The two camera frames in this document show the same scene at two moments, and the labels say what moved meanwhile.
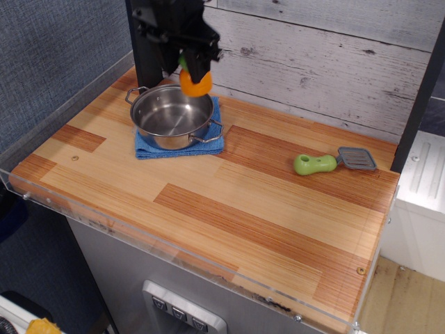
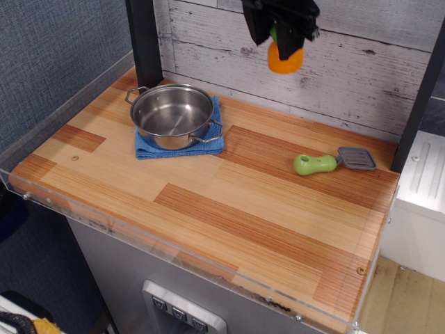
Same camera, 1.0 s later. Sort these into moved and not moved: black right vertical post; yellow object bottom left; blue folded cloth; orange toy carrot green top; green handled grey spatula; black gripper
Moved: black gripper; orange toy carrot green top
Not moved: black right vertical post; green handled grey spatula; blue folded cloth; yellow object bottom left
